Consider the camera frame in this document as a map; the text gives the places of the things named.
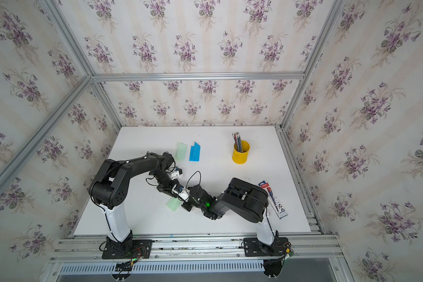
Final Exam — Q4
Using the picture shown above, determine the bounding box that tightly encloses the blue square paper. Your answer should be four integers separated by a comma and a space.
189, 142, 201, 162

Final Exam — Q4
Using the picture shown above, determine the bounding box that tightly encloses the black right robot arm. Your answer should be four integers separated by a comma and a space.
180, 177, 279, 248

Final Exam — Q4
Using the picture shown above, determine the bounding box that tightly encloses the aluminium rail frame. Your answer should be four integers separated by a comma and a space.
39, 209, 355, 282

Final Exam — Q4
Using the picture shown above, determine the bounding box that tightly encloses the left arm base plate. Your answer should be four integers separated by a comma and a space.
99, 239, 153, 260

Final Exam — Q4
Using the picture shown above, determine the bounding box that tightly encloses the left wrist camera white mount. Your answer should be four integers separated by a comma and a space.
170, 166, 183, 179

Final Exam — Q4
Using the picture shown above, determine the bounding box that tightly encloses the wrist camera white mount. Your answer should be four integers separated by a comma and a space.
170, 166, 183, 179
172, 184, 190, 202

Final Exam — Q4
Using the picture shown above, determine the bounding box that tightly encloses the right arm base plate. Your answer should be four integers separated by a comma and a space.
243, 237, 291, 257

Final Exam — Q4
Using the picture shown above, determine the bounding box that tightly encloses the green paper sheet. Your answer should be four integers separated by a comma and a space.
176, 142, 188, 161
166, 198, 183, 212

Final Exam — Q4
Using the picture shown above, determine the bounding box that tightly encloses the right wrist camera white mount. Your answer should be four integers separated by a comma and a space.
172, 184, 190, 202

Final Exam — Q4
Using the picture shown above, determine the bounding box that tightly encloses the yellow metal pencil bucket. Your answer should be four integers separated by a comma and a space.
232, 141, 250, 165

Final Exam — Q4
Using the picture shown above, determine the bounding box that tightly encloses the pen package box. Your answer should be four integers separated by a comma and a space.
258, 180, 288, 219

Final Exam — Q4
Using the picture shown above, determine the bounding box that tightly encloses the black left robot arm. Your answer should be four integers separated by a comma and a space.
88, 152, 184, 252

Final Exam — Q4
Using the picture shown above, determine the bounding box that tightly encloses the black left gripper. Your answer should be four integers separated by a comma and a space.
150, 172, 180, 196

